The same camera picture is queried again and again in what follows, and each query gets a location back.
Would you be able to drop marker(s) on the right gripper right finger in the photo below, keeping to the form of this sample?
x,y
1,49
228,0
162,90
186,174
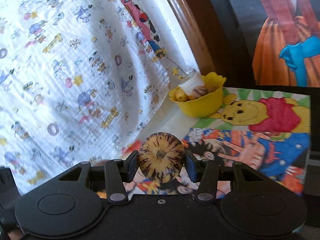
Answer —
x,y
206,174

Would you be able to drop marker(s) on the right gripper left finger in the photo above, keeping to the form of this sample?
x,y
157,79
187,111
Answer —
x,y
118,172

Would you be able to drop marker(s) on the striped pepino melon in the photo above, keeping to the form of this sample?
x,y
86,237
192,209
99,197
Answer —
x,y
161,157

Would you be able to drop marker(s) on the yellow plastic bowl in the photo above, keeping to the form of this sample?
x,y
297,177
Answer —
x,y
207,104

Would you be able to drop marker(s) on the cartoon print tablecloth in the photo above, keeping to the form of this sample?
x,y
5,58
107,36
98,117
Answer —
x,y
268,132

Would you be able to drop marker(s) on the striped pepino in bowl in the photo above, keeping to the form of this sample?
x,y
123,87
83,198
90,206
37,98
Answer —
x,y
199,91

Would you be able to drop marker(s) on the yellow fruit in bowl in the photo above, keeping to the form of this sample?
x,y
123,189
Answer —
x,y
180,95

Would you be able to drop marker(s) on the white jar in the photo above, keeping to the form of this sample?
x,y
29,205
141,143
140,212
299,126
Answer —
x,y
192,80

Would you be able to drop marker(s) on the white cartoon print curtain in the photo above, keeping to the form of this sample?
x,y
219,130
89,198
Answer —
x,y
79,81

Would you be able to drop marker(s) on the painted woman orange dress poster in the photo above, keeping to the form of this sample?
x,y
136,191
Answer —
x,y
287,49

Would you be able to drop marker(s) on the brown wooden frame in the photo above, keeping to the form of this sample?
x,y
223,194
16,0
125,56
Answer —
x,y
193,35

